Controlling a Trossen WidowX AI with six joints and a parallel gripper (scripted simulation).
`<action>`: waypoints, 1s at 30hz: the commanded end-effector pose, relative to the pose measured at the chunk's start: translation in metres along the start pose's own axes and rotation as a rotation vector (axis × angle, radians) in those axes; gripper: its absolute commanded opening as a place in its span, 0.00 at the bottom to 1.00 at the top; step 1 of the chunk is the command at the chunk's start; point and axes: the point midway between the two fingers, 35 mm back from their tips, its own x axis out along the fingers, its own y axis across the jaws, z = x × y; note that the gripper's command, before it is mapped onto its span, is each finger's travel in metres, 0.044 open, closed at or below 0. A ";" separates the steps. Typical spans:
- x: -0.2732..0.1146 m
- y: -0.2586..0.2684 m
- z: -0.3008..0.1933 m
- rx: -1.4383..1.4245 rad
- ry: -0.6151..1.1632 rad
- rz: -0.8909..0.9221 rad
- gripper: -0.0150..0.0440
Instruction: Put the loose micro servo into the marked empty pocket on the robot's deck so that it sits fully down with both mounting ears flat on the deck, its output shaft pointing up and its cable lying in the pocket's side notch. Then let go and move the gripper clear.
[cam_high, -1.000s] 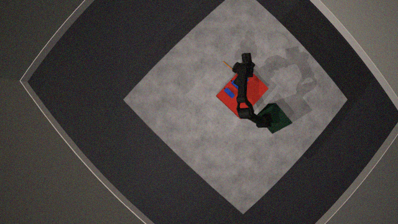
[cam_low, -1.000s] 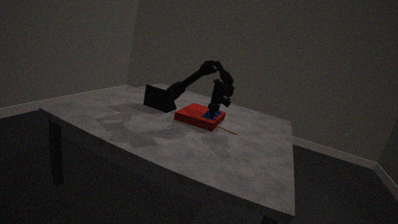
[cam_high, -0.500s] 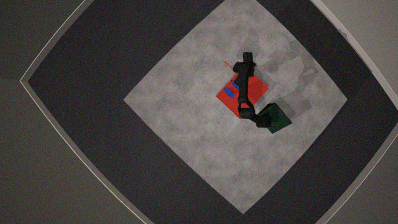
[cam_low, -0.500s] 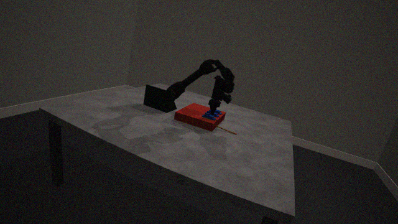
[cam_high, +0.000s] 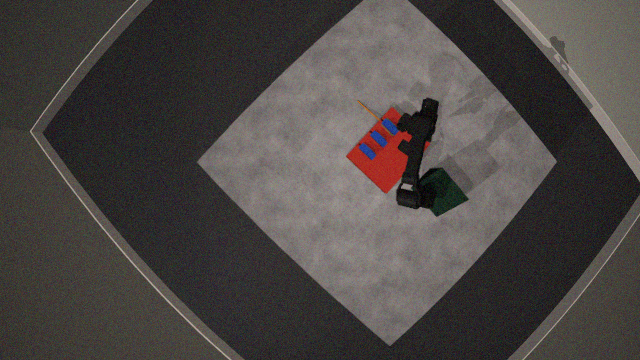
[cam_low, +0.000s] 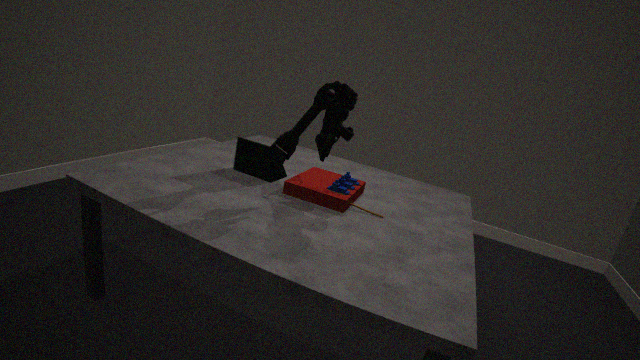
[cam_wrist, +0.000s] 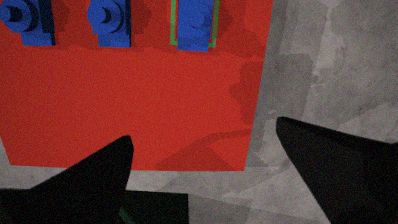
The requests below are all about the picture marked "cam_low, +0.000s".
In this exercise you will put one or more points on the blue micro servo with orange cable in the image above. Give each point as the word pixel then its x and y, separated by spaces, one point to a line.
pixel 340 189

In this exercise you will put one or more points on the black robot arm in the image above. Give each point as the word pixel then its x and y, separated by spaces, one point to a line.
pixel 337 107

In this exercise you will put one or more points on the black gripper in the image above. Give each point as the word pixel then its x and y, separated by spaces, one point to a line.
pixel 326 139

